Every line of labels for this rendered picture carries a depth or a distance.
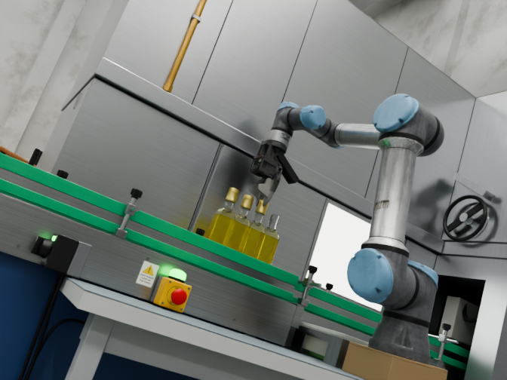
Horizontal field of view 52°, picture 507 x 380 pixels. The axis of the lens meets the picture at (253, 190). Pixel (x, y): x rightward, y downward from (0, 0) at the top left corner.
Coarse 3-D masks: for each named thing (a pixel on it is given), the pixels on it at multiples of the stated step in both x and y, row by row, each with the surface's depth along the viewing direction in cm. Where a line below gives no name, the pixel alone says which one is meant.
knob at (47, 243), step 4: (36, 240) 116; (40, 240) 117; (44, 240) 116; (48, 240) 117; (36, 244) 116; (40, 244) 117; (44, 244) 116; (48, 244) 116; (52, 244) 117; (32, 248) 116; (36, 248) 116; (40, 248) 115; (44, 248) 115; (48, 248) 116; (32, 252) 116; (36, 252) 116; (40, 252) 115; (44, 252) 116; (48, 252) 116; (44, 256) 116
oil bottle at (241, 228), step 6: (240, 216) 163; (246, 216) 165; (240, 222) 162; (246, 222) 163; (234, 228) 161; (240, 228) 162; (246, 228) 163; (234, 234) 160; (240, 234) 162; (246, 234) 163; (234, 240) 160; (240, 240) 161; (228, 246) 160; (234, 246) 160; (240, 246) 161
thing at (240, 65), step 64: (128, 0) 167; (192, 0) 177; (256, 0) 190; (320, 0) 205; (128, 64) 165; (192, 64) 176; (256, 64) 188; (320, 64) 203; (384, 64) 220; (64, 128) 172; (128, 128) 164; (192, 128) 175; (256, 128) 187; (448, 128) 238; (128, 192) 163; (192, 192) 173; (320, 192) 200; (448, 192) 236
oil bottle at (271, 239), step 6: (270, 228) 168; (270, 234) 167; (276, 234) 168; (264, 240) 166; (270, 240) 167; (276, 240) 168; (264, 246) 166; (270, 246) 167; (276, 246) 168; (264, 252) 165; (270, 252) 166; (258, 258) 164; (264, 258) 165; (270, 258) 166; (270, 264) 166
